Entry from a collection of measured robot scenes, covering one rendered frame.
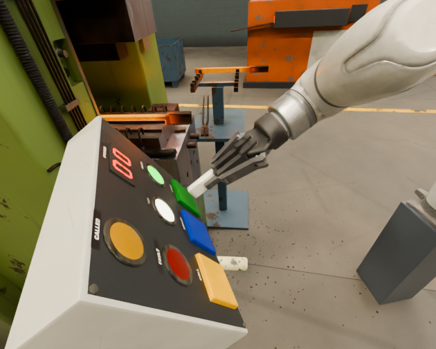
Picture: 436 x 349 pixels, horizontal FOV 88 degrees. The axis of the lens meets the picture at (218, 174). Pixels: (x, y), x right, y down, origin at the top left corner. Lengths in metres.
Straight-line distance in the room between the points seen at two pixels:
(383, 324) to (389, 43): 1.45
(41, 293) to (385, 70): 0.40
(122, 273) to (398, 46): 0.36
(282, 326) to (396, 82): 1.28
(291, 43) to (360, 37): 3.95
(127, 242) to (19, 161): 0.41
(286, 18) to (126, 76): 3.21
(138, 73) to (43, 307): 1.01
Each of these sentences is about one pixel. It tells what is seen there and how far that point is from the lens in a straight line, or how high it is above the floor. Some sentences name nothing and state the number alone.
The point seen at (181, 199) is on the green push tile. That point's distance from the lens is 0.46.
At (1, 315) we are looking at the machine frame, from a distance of 1.25.
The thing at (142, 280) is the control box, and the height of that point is 1.15.
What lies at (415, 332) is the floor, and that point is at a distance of 1.69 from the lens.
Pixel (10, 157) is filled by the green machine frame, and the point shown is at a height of 1.12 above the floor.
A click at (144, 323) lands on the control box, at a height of 1.13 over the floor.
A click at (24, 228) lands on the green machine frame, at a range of 0.83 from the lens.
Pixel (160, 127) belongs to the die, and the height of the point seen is 0.99.
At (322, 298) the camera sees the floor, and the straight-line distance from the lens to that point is 1.56.
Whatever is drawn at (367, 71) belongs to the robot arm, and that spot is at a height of 1.28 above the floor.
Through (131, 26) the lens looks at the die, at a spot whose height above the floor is 1.30.
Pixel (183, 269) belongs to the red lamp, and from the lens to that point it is 0.32.
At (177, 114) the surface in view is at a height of 1.02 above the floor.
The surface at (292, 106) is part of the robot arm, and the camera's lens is 0.47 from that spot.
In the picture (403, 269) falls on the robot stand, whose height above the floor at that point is 0.33.
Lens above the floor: 1.36
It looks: 39 degrees down
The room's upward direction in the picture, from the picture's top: 4 degrees counter-clockwise
